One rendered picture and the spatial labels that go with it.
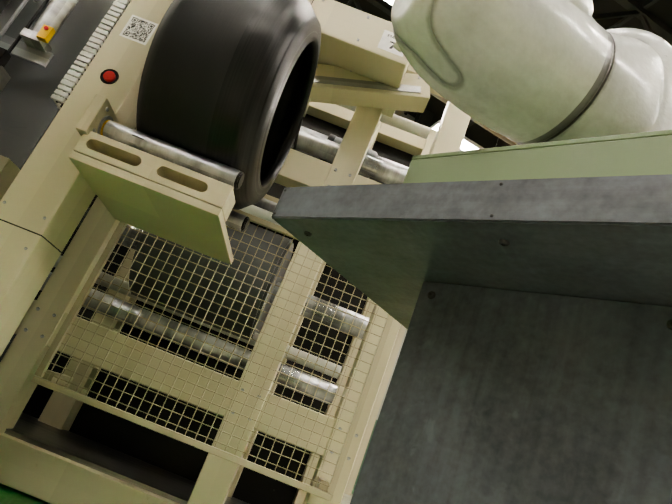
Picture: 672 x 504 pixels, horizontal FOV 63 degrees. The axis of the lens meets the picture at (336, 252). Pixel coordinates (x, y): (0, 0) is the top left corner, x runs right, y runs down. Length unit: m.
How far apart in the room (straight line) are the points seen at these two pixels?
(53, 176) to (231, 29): 0.54
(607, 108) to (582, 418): 0.34
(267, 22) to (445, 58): 0.79
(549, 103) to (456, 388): 0.31
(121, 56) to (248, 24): 0.40
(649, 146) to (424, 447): 0.32
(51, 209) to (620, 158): 1.21
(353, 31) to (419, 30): 1.37
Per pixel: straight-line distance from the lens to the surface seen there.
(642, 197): 0.41
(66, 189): 1.44
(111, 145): 1.34
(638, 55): 0.72
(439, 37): 0.60
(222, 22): 1.35
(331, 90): 2.01
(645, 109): 0.69
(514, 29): 0.61
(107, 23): 1.69
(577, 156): 0.53
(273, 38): 1.33
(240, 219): 1.55
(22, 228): 1.44
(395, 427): 0.55
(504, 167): 0.55
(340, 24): 1.99
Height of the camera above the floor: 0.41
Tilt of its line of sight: 19 degrees up
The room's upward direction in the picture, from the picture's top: 22 degrees clockwise
